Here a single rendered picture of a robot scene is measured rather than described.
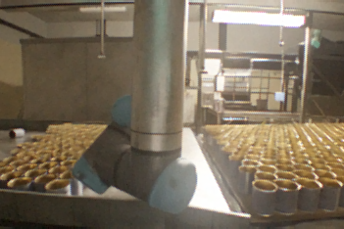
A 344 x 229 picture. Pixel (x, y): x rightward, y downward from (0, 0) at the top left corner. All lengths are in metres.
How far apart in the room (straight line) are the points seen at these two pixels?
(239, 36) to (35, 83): 8.29
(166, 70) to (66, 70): 3.48
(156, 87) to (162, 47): 0.05
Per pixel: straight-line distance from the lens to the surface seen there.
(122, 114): 0.35
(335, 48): 5.40
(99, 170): 0.33
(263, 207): 0.62
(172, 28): 0.25
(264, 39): 10.08
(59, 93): 3.74
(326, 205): 0.73
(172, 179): 0.23
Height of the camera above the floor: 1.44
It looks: 6 degrees down
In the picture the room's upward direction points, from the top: 1 degrees clockwise
